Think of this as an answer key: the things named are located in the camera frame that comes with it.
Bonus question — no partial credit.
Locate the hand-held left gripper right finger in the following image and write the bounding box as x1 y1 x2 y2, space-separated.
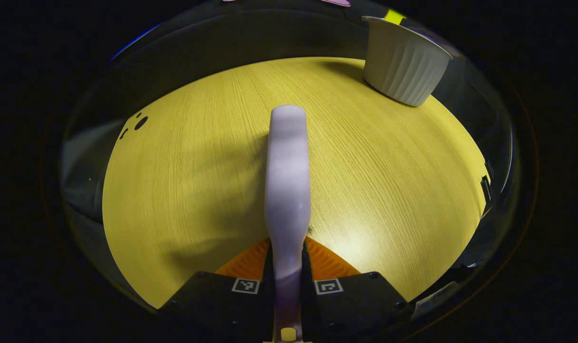
301 237 411 343

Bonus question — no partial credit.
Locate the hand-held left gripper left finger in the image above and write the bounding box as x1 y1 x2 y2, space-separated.
158 237 276 343

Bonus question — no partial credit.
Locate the pale lilac small broom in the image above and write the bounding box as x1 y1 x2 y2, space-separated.
264 105 312 343

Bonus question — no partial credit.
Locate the white ribbed garbage bin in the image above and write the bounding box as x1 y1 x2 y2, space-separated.
362 16 454 107

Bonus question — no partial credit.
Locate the small black bracket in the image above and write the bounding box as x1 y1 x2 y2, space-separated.
479 160 495 220

